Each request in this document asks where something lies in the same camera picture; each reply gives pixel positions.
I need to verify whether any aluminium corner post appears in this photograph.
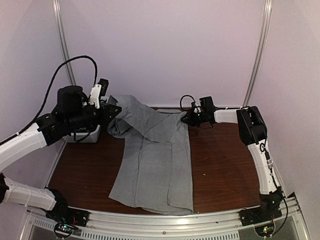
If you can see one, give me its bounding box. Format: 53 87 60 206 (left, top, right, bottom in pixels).
242 0 273 106
52 0 76 85

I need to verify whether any black cable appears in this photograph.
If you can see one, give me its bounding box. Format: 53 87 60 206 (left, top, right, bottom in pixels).
179 94 197 111
14 55 99 136

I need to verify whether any grey long sleeve shirt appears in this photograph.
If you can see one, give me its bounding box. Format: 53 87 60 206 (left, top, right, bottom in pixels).
107 95 194 216

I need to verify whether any right black cable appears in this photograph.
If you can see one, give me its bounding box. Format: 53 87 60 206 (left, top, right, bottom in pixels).
179 94 197 111

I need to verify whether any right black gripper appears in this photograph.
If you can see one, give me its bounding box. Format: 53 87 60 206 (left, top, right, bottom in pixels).
182 108 208 127

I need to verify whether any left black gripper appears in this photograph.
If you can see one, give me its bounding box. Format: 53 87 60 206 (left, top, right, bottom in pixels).
65 101 121 131

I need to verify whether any white plastic basket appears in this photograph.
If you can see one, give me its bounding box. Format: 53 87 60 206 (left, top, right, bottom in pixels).
62 125 102 143

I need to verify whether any right aluminium corner post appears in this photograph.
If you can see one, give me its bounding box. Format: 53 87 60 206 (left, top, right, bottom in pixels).
242 0 273 106

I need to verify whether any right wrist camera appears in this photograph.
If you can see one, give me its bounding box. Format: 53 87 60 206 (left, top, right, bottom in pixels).
191 101 201 114

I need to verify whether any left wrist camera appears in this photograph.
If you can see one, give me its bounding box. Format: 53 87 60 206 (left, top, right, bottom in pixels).
89 78 109 109

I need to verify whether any left black cable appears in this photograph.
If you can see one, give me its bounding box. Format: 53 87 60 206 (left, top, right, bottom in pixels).
14 55 99 136

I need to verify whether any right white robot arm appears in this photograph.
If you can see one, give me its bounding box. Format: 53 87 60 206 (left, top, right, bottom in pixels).
180 96 284 221

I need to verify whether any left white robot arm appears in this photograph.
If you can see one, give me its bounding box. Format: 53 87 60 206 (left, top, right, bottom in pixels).
0 84 122 222

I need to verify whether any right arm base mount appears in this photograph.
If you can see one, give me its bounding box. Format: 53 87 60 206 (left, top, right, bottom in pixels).
239 207 283 239

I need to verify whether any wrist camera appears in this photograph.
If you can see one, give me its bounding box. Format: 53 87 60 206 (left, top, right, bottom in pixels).
89 78 109 109
191 101 201 114

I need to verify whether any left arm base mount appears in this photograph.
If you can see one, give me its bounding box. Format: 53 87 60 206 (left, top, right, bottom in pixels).
44 207 90 240

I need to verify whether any aluminium front rail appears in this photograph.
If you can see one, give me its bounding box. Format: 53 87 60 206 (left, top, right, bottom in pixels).
24 192 308 240

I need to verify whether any left aluminium corner post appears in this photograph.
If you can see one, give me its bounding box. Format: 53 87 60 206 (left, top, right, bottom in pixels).
52 0 76 85

